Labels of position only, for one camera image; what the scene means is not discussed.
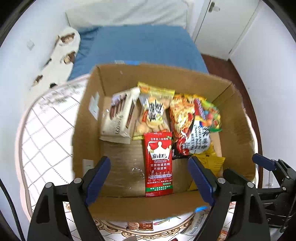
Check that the green colourful candy bag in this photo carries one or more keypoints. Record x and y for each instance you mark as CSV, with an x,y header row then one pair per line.
x,y
207,114

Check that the blue bed sheet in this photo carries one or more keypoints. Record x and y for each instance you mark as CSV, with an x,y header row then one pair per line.
x,y
135,44

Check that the white bear print pillow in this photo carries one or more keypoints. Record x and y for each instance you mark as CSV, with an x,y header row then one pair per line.
x,y
60,64

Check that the white wardrobe door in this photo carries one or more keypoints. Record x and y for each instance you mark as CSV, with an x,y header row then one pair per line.
x,y
221,25

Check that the red tall spicy snack packet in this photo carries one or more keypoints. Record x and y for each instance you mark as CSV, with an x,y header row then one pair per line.
x,y
158,164

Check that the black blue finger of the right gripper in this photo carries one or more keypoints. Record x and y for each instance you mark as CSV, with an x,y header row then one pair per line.
x,y
266,163

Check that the yellow clear cookie bag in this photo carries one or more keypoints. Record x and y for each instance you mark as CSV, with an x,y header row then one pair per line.
x,y
155,102

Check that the orange noodle snack bag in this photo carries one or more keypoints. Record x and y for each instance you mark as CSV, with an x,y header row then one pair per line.
x,y
188,126

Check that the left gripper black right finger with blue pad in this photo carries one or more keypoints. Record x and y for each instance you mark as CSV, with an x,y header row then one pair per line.
x,y
216,192

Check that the white quilt embroidered flower frame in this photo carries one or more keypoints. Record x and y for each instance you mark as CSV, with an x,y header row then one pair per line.
x,y
44,150

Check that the white chocolate wafer packet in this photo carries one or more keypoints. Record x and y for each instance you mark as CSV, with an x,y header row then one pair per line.
x,y
117,116

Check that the cardboard box blue printed outside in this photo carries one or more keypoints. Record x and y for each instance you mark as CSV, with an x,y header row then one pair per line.
x,y
122,197

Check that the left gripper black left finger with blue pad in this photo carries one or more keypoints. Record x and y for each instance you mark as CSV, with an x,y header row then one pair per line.
x,y
49,220

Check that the white grey pillow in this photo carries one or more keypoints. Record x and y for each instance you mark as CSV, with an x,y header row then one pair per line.
x,y
119,13

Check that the yellow snack packet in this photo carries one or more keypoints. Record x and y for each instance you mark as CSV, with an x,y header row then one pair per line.
x,y
210,160

